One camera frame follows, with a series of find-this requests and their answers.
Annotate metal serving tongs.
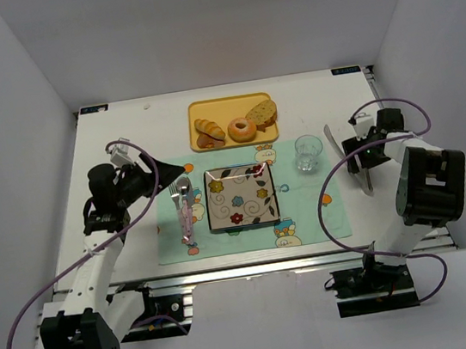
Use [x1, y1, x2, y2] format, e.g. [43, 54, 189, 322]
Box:
[323, 124, 374, 197]

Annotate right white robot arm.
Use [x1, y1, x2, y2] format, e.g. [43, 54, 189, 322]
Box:
[341, 107, 466, 277]

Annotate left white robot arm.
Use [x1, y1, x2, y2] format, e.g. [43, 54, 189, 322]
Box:
[40, 156, 185, 349]

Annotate reddish brown bread piece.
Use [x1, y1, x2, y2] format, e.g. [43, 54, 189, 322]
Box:
[196, 133, 225, 150]

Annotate striped bread roll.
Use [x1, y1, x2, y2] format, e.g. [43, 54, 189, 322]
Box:
[193, 119, 226, 141]

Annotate seeded bread slice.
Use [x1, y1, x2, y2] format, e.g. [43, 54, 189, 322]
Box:
[245, 99, 278, 131]

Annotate clear drinking glass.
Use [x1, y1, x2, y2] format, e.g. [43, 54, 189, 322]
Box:
[294, 134, 323, 172]

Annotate green cartoon placemat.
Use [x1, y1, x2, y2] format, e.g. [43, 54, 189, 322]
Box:
[154, 140, 352, 265]

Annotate square floral ceramic plate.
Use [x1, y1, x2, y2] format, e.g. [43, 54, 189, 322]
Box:
[203, 162, 281, 233]

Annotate yellow plastic tray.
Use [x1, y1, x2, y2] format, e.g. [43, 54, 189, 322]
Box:
[183, 89, 282, 155]

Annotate sugared orange donut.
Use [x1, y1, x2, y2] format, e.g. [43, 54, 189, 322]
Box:
[227, 118, 257, 143]

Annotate spoon with pink handle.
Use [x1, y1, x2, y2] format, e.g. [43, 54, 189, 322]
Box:
[176, 177, 194, 246]

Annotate fork with pink handle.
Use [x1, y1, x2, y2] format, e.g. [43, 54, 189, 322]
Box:
[168, 183, 190, 245]

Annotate knife with pink handle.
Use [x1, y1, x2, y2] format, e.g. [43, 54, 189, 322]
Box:
[179, 178, 194, 234]

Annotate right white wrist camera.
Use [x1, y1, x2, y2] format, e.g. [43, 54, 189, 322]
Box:
[349, 112, 375, 140]

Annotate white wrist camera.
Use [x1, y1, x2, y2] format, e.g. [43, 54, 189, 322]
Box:
[106, 138, 134, 168]
[349, 112, 375, 140]

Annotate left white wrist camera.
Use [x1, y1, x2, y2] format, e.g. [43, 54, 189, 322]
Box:
[106, 138, 134, 168]

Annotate aluminium table front rail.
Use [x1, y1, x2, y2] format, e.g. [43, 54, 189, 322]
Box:
[104, 250, 362, 296]

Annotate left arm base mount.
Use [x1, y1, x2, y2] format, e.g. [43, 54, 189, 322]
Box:
[107, 282, 193, 343]

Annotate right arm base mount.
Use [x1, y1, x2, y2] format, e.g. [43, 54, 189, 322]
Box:
[324, 266, 420, 319]

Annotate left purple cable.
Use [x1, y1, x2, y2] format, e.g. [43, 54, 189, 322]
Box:
[0, 135, 185, 349]

